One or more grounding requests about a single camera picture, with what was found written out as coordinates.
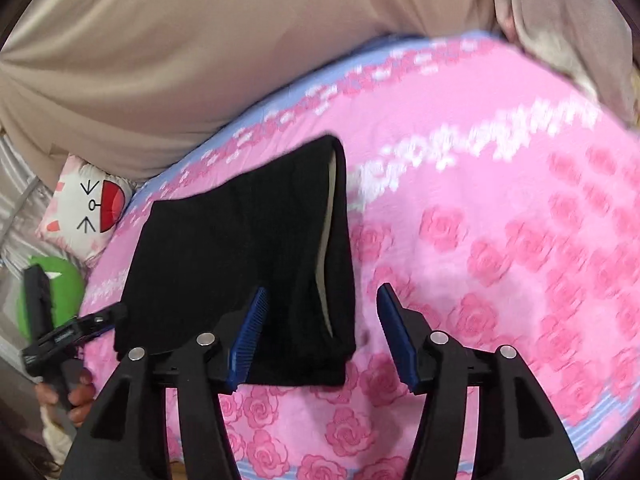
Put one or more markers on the silver pleated curtain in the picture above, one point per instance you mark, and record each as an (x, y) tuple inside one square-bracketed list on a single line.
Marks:
[(22, 200)]

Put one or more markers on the pale floral quilt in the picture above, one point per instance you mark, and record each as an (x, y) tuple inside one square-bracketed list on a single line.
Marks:
[(565, 25)]

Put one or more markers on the person's left hand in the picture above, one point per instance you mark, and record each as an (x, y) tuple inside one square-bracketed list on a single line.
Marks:
[(80, 395)]

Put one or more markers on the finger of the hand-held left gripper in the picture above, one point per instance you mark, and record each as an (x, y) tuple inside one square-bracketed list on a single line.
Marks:
[(105, 321)]

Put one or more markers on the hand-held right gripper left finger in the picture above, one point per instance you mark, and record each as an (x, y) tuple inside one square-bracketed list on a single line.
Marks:
[(247, 340)]

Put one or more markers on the cat face pillow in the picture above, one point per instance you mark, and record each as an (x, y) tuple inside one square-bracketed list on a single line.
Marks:
[(82, 210)]

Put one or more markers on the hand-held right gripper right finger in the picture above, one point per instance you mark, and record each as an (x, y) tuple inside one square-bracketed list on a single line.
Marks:
[(395, 340)]

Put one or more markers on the green plush pillow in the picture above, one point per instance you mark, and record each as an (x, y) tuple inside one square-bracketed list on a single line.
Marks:
[(65, 285)]

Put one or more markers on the pink rose bed sheet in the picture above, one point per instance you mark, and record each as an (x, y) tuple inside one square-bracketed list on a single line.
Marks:
[(475, 240)]

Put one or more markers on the black pants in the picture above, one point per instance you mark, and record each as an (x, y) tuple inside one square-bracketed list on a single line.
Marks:
[(235, 260)]

